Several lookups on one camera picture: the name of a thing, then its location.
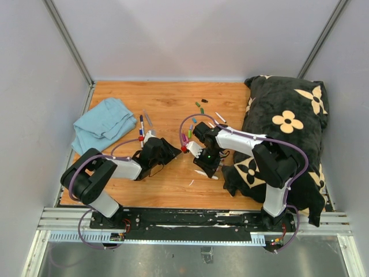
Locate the beige cap marker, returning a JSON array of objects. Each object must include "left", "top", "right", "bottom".
[{"left": 194, "top": 170, "right": 219, "bottom": 180}]

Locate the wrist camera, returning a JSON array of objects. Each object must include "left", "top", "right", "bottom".
[
  {"left": 138, "top": 129, "right": 156, "bottom": 148},
  {"left": 181, "top": 141, "right": 205, "bottom": 158}
]

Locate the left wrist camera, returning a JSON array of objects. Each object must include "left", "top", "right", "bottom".
[{"left": 138, "top": 129, "right": 156, "bottom": 148}]

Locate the light blue cloth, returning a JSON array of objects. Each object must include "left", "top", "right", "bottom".
[{"left": 71, "top": 98, "right": 137, "bottom": 155}]

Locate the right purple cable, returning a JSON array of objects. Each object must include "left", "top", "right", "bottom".
[{"left": 179, "top": 114, "right": 309, "bottom": 254}]

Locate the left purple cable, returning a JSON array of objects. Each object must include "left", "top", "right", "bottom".
[{"left": 70, "top": 138, "right": 144, "bottom": 250}]

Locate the black floral pillow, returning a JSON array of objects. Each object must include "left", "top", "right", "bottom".
[{"left": 221, "top": 74, "right": 329, "bottom": 227}]

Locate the purple cable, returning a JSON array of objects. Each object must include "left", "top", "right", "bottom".
[
  {"left": 70, "top": 138, "right": 144, "bottom": 250},
  {"left": 179, "top": 114, "right": 309, "bottom": 254}
]

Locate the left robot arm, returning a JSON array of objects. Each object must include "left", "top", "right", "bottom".
[{"left": 61, "top": 137, "right": 181, "bottom": 229}]

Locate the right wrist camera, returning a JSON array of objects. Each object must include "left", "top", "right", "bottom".
[{"left": 181, "top": 141, "right": 205, "bottom": 158}]

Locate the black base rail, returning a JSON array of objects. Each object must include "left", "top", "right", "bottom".
[{"left": 37, "top": 206, "right": 352, "bottom": 248}]

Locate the grey clear pen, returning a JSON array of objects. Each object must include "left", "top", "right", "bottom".
[{"left": 143, "top": 109, "right": 153, "bottom": 127}]

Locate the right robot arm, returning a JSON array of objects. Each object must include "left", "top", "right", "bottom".
[{"left": 183, "top": 122, "right": 308, "bottom": 231}]

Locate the dark blue marker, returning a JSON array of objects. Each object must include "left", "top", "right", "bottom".
[{"left": 140, "top": 115, "right": 144, "bottom": 130}]

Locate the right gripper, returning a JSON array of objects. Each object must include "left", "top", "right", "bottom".
[{"left": 193, "top": 147, "right": 220, "bottom": 178}]

